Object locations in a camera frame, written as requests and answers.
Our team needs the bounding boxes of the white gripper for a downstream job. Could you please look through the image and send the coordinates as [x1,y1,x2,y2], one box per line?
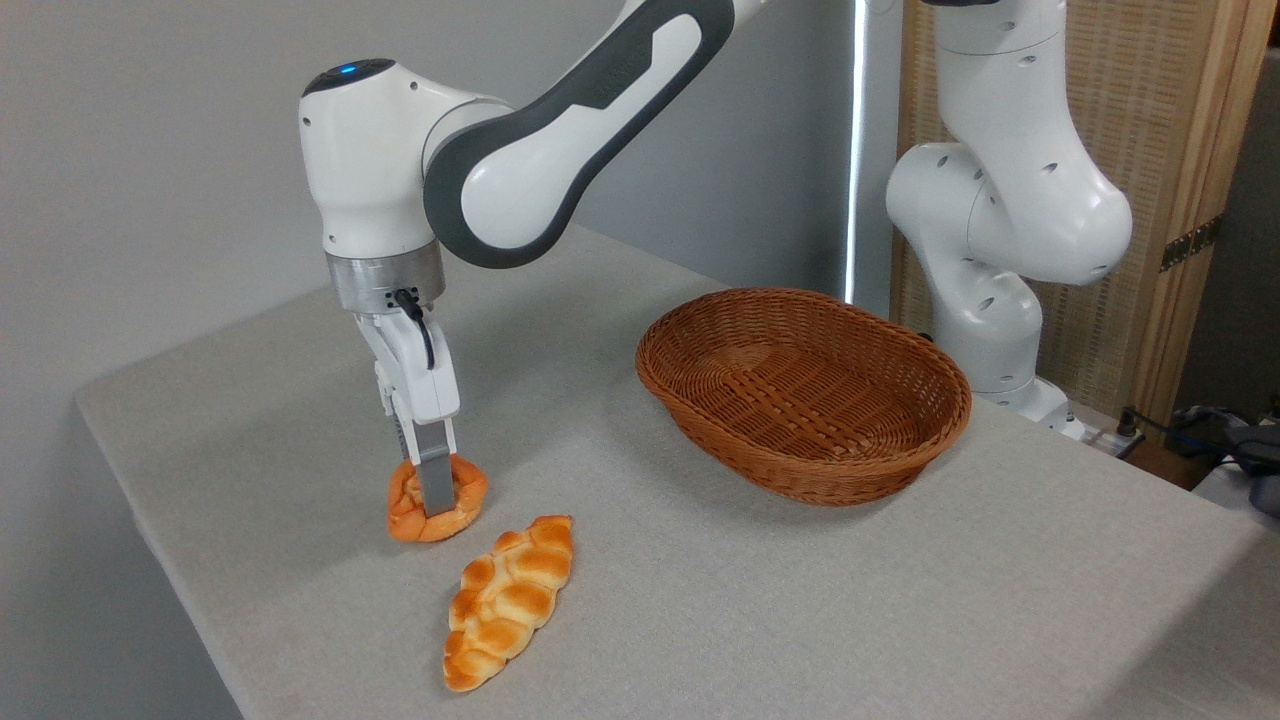
[352,310,461,518]

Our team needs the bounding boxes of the round orange bread roll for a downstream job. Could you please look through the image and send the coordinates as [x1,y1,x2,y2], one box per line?
[387,453,490,544]

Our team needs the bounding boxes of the long braided bread loaf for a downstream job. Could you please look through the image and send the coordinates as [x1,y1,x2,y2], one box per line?
[443,515,575,693]

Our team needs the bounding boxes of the brown wicker basket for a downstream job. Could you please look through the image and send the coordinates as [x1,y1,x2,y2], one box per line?
[635,288,973,507]

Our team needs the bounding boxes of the grey tablecloth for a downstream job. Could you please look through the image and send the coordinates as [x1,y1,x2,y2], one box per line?
[75,210,1280,720]

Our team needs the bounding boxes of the white power strip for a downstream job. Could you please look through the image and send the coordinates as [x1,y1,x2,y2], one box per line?
[1085,420,1146,458]

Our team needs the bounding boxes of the metal screen hinge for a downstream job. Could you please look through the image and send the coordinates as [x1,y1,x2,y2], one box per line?
[1160,215,1223,273]

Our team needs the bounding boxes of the dark bag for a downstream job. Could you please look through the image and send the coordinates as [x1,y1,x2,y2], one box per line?
[1170,405,1280,517]

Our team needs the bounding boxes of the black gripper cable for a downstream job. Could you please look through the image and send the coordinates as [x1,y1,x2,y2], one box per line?
[393,288,438,371]

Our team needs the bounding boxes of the black power cable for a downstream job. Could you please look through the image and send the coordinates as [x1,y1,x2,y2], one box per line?
[1120,405,1241,463]

